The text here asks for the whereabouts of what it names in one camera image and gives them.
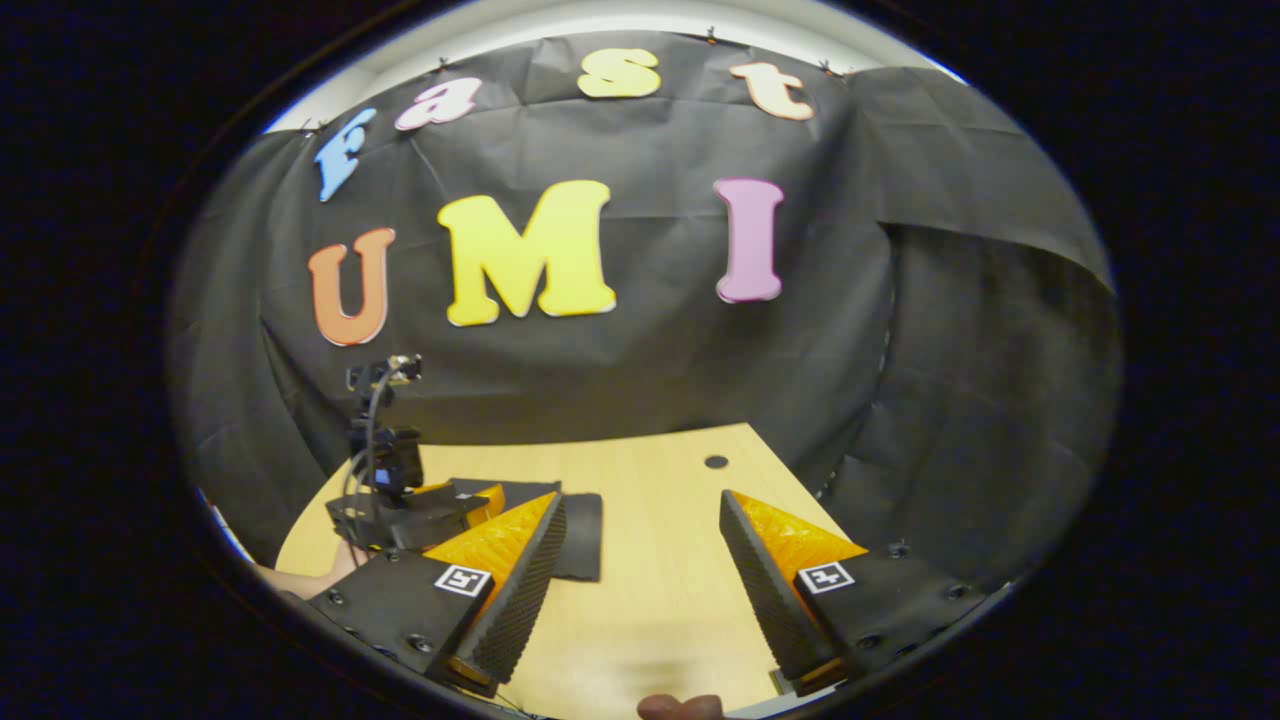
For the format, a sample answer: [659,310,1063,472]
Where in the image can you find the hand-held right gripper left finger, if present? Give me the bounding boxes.
[308,492,568,698]

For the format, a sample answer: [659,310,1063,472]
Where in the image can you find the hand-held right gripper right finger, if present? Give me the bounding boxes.
[720,490,1006,698]

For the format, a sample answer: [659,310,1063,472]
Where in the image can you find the black jeans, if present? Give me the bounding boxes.
[450,478,604,583]

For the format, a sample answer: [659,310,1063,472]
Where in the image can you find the black backdrop cloth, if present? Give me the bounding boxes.
[165,30,1121,591]

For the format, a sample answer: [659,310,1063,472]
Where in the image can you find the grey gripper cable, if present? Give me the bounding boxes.
[342,372,398,526]

